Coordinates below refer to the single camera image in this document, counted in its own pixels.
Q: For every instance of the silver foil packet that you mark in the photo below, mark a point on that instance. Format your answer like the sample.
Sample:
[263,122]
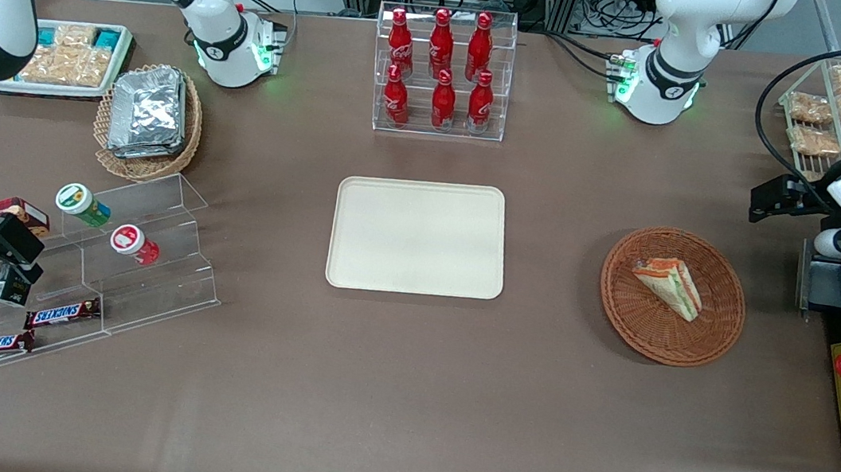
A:
[149,106]
[154,153]

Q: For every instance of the teal snack packet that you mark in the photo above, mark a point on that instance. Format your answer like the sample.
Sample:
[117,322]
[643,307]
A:
[106,39]
[46,35]

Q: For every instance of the beige rectangular tray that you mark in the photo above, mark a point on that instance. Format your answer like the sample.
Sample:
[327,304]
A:
[404,238]

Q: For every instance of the red lid snack cup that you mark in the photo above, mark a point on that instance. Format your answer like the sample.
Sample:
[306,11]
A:
[131,242]

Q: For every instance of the clear cracker snack bag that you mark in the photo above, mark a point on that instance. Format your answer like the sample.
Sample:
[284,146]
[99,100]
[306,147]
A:
[74,37]
[64,68]

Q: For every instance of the small black box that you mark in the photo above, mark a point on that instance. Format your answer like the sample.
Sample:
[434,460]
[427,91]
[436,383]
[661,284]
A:
[10,288]

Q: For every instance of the triangle sandwich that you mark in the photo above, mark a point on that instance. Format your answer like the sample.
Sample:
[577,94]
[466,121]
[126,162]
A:
[671,287]

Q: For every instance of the brown round wicker basket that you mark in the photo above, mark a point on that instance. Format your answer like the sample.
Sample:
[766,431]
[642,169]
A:
[642,327]

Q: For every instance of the red cola bottle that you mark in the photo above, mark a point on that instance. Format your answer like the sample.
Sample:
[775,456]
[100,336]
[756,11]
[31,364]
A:
[480,105]
[480,47]
[400,45]
[441,42]
[443,104]
[396,101]

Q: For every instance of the red chocolate box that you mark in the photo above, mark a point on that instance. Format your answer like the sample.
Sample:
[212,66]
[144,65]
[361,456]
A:
[22,211]

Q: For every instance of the green lid snack cup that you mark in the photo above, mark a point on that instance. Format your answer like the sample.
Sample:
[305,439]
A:
[79,202]

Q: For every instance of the clear acrylic bottle rack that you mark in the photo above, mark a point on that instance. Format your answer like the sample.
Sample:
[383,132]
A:
[415,119]

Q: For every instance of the tan oval wicker basket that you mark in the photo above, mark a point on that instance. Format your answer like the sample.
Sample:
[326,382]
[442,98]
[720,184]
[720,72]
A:
[140,168]

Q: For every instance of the clear acrylic stepped stand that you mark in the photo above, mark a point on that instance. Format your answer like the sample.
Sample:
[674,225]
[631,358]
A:
[159,276]

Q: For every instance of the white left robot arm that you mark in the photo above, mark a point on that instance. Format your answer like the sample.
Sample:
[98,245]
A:
[679,27]

